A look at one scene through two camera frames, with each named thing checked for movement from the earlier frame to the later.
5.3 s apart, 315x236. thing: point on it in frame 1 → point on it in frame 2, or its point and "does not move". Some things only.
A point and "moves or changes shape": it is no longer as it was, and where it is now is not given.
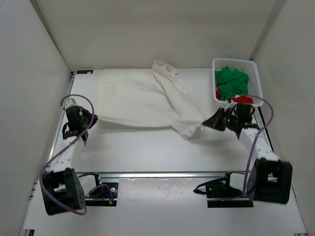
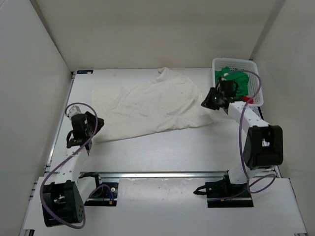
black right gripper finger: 217,120 → 211,101
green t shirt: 231,82 does not move
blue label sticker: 84,71 does not move
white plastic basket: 249,67 does not move
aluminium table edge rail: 163,174 does not move
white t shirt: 147,98 moves or changes shape
